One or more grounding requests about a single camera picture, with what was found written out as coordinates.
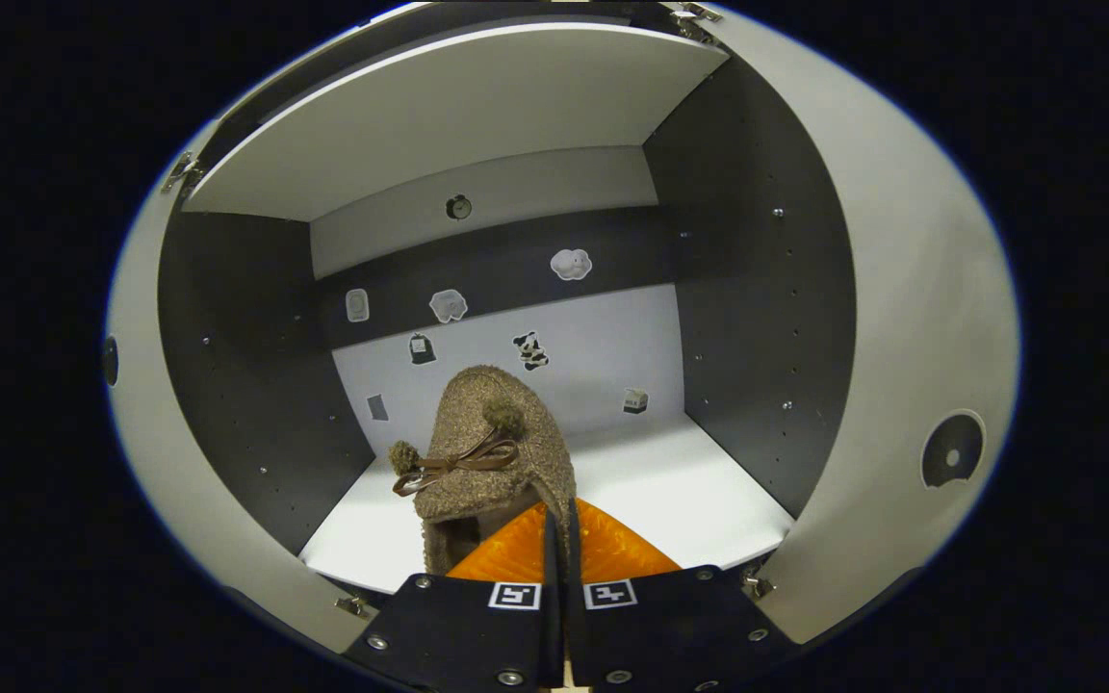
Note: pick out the white cabinet door cat sticker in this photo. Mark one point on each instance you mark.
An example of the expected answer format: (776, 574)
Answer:
(901, 337)

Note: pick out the white shoe cabinet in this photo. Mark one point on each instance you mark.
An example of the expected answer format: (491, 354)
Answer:
(246, 337)

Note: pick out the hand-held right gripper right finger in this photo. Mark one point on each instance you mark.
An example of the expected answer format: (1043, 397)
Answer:
(576, 626)

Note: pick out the brown fuzzy shoe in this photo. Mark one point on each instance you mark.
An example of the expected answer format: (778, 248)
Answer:
(497, 472)

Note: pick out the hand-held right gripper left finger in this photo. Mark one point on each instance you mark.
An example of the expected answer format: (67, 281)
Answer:
(550, 626)

